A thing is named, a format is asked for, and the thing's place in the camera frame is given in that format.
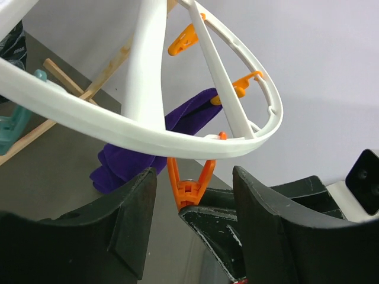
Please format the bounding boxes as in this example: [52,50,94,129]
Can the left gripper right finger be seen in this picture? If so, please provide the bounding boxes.
[233,166,378,283]

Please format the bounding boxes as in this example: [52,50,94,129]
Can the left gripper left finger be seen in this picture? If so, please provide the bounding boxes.
[1,168,157,283]

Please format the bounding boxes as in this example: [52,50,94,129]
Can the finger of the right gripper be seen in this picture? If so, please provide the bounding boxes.
[179,188,247,281]

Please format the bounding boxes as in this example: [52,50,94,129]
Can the orange clip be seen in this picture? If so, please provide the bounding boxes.
[210,95,221,106]
[167,131,228,212]

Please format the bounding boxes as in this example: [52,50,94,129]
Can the white round clip hanger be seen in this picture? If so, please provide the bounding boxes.
[1,1,283,160]

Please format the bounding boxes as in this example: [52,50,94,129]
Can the teal clip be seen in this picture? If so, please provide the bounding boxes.
[0,69,48,156]

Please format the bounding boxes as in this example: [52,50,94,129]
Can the orange clip on towel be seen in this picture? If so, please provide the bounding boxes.
[210,95,221,106]

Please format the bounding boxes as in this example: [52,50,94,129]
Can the purple towel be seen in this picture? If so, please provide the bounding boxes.
[89,88,223,195]

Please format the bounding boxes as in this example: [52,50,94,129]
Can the dark patterned shorts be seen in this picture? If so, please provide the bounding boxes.
[1,21,27,70]

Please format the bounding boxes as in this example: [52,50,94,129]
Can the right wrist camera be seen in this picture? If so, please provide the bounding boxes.
[345,149,378,215]

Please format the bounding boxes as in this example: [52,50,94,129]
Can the wooden drying rack frame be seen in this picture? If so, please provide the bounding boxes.
[1,1,179,157]

